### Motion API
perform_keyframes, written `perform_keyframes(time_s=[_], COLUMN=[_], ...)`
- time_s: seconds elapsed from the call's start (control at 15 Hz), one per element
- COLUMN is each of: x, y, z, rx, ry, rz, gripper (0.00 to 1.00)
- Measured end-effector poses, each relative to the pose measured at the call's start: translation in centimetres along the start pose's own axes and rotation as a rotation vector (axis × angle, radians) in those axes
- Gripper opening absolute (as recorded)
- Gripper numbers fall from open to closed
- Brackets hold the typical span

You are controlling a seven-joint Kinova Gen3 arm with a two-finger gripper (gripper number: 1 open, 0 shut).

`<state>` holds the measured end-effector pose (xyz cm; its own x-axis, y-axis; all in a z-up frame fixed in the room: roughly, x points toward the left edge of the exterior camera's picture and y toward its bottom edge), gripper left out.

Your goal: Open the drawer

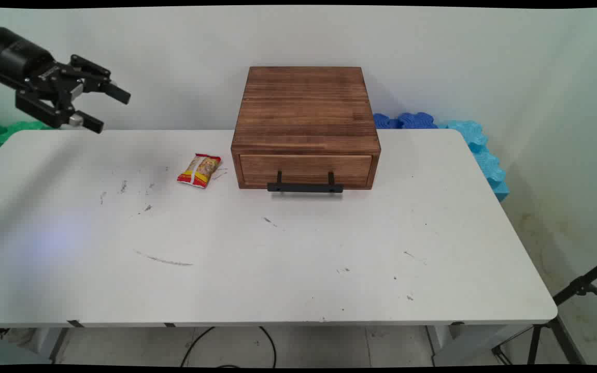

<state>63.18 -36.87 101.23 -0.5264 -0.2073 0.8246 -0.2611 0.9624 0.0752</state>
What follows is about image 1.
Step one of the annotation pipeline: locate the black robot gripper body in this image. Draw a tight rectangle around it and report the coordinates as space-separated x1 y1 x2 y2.
0 9 113 130

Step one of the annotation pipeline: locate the grey metal table leg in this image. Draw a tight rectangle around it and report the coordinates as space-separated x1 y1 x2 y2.
49 327 71 363

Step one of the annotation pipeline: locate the black floor cable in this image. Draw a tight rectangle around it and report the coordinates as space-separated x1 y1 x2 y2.
180 326 277 368

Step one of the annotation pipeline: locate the red yellow snack packet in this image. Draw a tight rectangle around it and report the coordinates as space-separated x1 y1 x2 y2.
177 153 222 189

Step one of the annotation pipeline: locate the white table leg panel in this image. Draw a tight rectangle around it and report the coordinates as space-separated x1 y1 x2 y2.
425 324 530 366

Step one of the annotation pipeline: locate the cyan foam mat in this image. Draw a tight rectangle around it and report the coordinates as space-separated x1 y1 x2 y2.
438 120 510 203

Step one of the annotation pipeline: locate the green foam mat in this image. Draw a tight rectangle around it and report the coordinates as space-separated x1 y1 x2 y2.
0 121 51 156

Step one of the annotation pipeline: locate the black tripod stand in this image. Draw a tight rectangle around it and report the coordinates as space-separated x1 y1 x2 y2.
491 254 597 366

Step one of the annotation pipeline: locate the black metal drawer handle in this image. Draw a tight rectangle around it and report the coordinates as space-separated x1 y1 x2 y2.
267 171 344 194

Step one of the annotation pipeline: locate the dark blue foam mat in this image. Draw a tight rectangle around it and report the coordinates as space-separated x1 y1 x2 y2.
373 112 438 130

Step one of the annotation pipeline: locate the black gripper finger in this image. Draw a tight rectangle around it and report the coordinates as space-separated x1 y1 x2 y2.
78 78 132 105
63 109 105 135

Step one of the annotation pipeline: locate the brown wooden drawer cabinet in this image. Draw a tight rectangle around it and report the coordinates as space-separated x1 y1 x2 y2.
230 66 381 191

